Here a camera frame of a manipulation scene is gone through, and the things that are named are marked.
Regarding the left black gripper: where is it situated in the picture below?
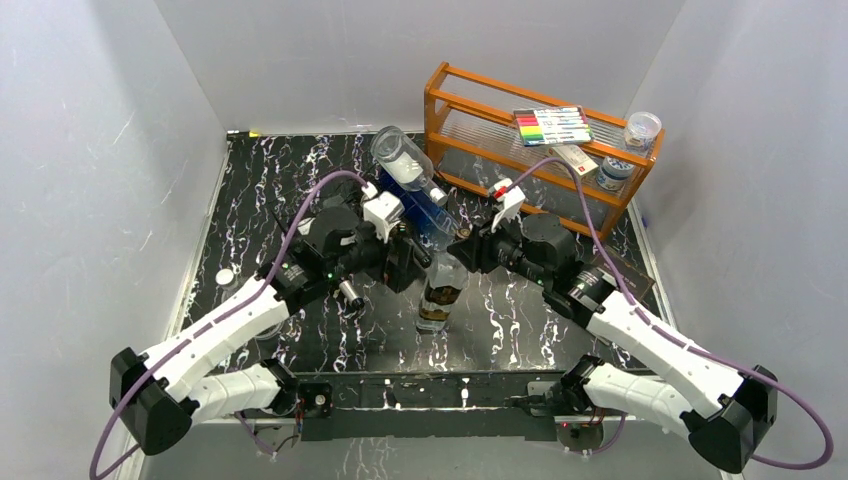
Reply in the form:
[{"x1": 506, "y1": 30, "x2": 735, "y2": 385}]
[{"x1": 326, "y1": 209, "x2": 425, "y2": 293}]

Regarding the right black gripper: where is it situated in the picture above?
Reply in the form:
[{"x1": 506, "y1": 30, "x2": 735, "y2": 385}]
[{"x1": 447, "y1": 210, "x2": 550, "y2": 289}]

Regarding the square clear liquor bottle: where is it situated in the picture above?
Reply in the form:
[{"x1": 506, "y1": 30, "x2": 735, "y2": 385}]
[{"x1": 415, "y1": 248, "x2": 469, "y2": 335}]

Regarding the blue glass bottle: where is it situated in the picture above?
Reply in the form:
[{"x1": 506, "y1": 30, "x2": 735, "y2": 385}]
[{"x1": 379, "y1": 171, "x2": 459, "y2": 242}]

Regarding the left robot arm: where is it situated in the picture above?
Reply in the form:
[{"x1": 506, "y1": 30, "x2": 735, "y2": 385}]
[{"x1": 110, "y1": 201, "x2": 432, "y2": 455}]

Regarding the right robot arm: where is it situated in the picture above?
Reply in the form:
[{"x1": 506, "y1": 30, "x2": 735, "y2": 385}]
[{"x1": 448, "y1": 214, "x2": 777, "y2": 474}]

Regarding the large clear glass bottle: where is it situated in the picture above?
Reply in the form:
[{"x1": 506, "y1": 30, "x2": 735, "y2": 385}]
[{"x1": 370, "y1": 126, "x2": 447, "y2": 207}]

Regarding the orange wooden shelf rack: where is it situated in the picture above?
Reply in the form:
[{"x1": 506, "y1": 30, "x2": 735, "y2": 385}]
[{"x1": 424, "y1": 62, "x2": 666, "y2": 239}]

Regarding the round clear glass bottle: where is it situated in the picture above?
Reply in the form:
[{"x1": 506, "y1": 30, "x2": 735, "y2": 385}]
[{"x1": 215, "y1": 268, "x2": 282, "y2": 341}]

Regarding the small white carton box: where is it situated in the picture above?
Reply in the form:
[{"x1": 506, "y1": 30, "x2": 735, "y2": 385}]
[{"x1": 548, "y1": 144, "x2": 598, "y2": 178}]

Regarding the coloured marker pen set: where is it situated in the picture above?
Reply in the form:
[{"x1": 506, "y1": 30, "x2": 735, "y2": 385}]
[{"x1": 513, "y1": 106, "x2": 593, "y2": 147}]

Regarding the brown book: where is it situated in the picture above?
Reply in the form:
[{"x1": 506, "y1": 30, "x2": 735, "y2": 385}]
[{"x1": 605, "y1": 248, "x2": 658, "y2": 313}]

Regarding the clear plastic jar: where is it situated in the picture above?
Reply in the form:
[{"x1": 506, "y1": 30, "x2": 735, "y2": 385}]
[{"x1": 623, "y1": 111, "x2": 662, "y2": 154}]

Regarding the black wire wine rack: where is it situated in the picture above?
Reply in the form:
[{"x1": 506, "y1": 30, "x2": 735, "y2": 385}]
[{"x1": 271, "y1": 158, "x2": 458, "y2": 280}]

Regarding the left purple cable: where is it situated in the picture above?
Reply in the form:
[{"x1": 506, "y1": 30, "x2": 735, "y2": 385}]
[{"x1": 88, "y1": 169, "x2": 369, "y2": 480}]

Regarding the purple cable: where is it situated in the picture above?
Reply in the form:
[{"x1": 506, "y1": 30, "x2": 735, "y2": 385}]
[
  {"x1": 88, "y1": 169, "x2": 369, "y2": 480},
  {"x1": 510, "y1": 156, "x2": 836, "y2": 472}
]

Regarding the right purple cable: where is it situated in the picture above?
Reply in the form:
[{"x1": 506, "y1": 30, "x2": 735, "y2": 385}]
[{"x1": 510, "y1": 156, "x2": 836, "y2": 472}]

